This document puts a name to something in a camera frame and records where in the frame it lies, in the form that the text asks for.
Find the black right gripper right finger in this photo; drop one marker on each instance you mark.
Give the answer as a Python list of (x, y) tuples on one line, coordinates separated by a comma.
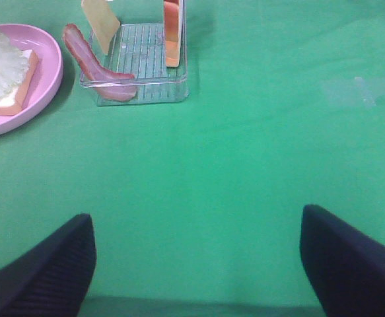
[(345, 267)]

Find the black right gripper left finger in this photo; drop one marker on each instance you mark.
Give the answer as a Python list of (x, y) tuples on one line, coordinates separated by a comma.
[(51, 279)]

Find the toast bread slice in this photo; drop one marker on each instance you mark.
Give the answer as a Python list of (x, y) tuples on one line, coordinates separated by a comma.
[(13, 103), (173, 21)]

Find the bacon strip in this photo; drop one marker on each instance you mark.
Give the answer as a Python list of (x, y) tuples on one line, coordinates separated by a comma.
[(87, 61)]

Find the green tablecloth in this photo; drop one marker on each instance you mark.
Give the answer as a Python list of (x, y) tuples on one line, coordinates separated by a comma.
[(202, 200)]

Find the pink plate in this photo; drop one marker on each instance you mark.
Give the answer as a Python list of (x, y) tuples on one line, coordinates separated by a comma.
[(47, 76)]

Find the right clear plastic tray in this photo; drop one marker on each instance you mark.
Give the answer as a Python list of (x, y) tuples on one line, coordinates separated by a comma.
[(138, 47)]

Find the yellow cheese slice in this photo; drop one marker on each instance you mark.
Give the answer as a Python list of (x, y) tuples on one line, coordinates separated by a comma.
[(102, 20)]

